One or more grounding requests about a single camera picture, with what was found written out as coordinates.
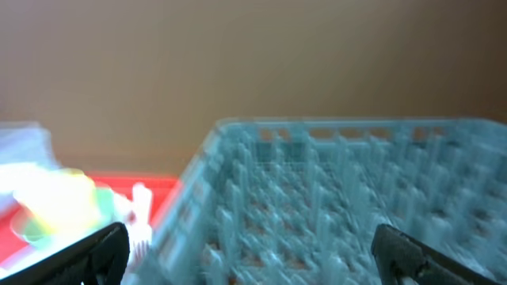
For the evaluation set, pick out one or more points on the red serving tray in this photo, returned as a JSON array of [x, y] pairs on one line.
[[165, 190]]

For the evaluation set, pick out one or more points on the light blue bowl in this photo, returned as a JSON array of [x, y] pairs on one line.
[[63, 247]]

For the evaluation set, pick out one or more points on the yellow plastic cup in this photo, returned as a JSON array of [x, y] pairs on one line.
[[60, 201]]

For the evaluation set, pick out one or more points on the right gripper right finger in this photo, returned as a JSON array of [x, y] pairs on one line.
[[398, 256]]

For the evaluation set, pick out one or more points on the grey dishwasher rack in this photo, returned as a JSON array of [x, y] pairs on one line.
[[298, 202]]

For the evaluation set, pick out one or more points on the clear plastic bin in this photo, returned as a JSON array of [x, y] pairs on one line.
[[26, 152]]

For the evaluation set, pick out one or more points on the green small bowl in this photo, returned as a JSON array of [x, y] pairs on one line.
[[25, 227]]

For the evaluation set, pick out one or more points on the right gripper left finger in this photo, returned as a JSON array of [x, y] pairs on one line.
[[100, 258]]

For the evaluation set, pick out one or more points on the white plastic fork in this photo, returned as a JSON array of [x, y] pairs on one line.
[[140, 231]]

